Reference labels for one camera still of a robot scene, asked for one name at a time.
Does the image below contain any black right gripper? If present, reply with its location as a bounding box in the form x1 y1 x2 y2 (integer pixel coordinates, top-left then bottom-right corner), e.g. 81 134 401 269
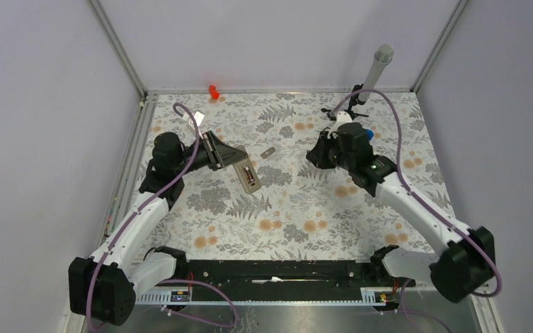
306 132 354 171

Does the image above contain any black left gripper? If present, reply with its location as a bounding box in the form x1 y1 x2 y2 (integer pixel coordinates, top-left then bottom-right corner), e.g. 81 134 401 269
175 130 248 176

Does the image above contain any white remote control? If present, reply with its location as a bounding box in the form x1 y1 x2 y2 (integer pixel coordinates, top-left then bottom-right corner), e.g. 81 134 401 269
233 157 262 194

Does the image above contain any grey battery compartment cover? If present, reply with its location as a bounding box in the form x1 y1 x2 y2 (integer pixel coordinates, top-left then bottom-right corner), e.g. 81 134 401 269
260 147 276 159

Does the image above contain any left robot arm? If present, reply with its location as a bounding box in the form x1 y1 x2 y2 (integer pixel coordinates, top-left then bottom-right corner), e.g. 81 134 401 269
68 131 248 326

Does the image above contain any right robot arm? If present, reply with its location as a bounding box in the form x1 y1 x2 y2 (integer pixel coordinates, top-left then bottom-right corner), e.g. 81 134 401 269
306 122 498 303

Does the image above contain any red plastic block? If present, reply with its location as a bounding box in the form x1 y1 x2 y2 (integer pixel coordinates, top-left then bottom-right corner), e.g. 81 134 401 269
208 85 221 100

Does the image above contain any black microphone tripod stand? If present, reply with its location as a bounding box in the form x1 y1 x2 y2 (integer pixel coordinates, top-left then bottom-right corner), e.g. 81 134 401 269
320 84 369 121

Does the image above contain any floral patterned table mat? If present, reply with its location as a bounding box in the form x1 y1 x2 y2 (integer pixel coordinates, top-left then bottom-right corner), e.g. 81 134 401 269
137 93 432 260

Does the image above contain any grey microphone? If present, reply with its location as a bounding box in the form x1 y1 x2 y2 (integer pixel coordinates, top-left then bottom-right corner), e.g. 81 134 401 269
361 44 394 89

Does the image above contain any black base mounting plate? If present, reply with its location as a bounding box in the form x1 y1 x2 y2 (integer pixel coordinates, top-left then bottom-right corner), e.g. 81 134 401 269
172 259 405 293

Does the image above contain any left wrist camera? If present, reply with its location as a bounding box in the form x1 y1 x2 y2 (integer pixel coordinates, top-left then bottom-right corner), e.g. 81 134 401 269
183 111 205 128

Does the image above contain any aluminium frame rail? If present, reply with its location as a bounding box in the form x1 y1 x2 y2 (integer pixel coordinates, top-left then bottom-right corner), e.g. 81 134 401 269
66 0 160 333

